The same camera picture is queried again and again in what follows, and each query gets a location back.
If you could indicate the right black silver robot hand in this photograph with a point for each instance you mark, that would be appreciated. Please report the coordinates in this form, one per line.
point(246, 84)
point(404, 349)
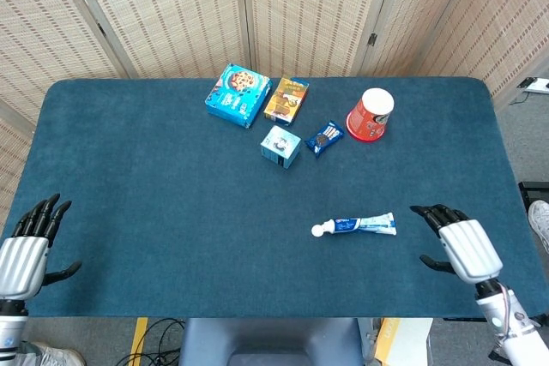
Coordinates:
point(469, 250)

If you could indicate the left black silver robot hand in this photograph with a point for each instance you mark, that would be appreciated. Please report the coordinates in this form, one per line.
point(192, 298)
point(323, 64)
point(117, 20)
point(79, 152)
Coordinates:
point(23, 254)

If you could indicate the white blue toothpaste tube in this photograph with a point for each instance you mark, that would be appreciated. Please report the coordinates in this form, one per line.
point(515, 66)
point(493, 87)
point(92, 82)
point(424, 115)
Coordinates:
point(360, 225)

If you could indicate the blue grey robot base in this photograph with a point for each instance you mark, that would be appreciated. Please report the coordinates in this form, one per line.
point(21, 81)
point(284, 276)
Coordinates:
point(257, 340)

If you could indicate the dark blue carpeted table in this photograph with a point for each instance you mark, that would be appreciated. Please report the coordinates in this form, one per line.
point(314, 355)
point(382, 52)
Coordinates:
point(171, 211)

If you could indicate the white sneaker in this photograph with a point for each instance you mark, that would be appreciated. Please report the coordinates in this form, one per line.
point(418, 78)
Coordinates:
point(56, 357)
point(540, 222)

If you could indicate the black stand base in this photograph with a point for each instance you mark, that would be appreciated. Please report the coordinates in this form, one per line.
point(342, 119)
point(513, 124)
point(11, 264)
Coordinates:
point(534, 189)

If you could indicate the yellow cardboard box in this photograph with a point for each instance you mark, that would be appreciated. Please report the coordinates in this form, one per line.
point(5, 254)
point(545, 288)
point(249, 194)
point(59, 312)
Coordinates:
point(388, 336)

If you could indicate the red instant noodle cup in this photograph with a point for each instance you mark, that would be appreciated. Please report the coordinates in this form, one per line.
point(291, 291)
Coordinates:
point(369, 119)

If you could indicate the white power strip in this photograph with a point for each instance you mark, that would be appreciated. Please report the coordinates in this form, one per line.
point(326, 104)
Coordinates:
point(538, 85)

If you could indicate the dark blue cookie packet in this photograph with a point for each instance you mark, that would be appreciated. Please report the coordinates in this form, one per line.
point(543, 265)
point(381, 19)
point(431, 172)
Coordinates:
point(323, 138)

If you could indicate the small light blue box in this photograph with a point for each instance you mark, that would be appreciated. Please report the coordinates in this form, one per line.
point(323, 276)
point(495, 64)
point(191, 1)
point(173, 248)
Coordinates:
point(281, 143)

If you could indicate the dark screen hinge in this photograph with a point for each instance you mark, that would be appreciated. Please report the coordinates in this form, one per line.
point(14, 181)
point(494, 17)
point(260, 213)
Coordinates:
point(372, 38)

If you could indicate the orange snack box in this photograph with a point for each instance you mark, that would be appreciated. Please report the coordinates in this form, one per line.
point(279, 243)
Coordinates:
point(285, 100)

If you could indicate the blue cookie box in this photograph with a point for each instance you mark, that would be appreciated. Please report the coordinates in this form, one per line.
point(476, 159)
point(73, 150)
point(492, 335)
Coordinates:
point(236, 91)

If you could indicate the woven bamboo folding screen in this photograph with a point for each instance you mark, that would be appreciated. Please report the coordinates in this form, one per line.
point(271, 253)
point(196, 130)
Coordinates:
point(171, 10)

